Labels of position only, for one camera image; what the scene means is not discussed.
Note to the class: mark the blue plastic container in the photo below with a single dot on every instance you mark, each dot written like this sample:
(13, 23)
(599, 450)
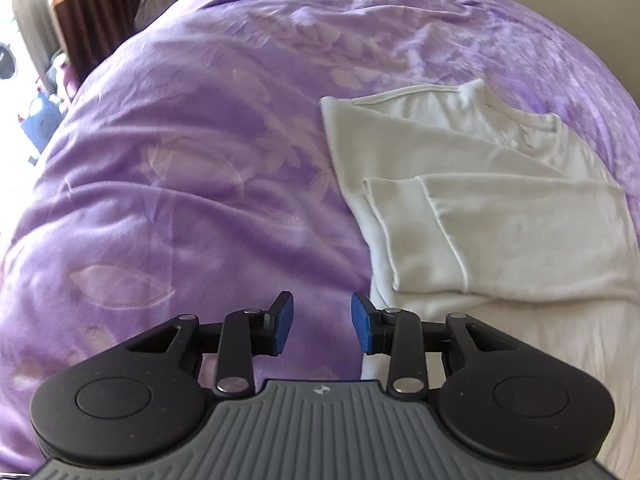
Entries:
(42, 122)

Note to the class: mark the purple floral blanket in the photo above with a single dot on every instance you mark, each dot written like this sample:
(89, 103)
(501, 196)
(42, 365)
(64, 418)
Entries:
(200, 160)

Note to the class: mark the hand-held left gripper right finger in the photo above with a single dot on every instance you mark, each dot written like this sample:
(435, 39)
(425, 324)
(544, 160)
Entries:
(361, 323)

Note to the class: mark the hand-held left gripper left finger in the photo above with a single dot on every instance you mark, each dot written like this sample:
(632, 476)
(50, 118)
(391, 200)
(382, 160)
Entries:
(283, 321)

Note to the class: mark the white washing machine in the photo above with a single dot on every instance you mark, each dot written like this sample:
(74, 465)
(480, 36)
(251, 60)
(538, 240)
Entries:
(6, 60)

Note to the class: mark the brown patterned curtain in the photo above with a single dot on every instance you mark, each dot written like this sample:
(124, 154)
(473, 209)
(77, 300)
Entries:
(95, 10)

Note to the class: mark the white printed t-shirt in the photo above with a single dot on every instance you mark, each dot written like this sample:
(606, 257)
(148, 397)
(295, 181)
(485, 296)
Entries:
(500, 220)

